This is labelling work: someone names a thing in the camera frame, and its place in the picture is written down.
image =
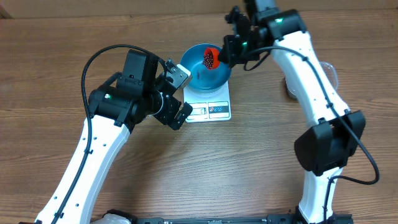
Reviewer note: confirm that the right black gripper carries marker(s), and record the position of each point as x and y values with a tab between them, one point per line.
232	47

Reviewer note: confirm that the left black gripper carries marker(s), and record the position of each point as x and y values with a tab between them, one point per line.
173	106

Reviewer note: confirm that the red measuring scoop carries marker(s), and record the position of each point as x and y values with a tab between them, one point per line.
210	58

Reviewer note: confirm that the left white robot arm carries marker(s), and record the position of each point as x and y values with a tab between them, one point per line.
113	110

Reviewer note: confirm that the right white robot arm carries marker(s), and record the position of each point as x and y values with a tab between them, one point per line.
333	130

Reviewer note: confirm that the white digital kitchen scale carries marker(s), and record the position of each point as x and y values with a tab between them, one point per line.
208	106

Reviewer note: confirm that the teal plastic bowl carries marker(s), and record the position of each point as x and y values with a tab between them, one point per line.
192	59

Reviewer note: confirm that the clear plastic food container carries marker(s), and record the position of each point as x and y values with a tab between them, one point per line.
329	71

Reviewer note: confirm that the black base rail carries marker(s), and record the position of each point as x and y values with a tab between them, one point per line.
116	216

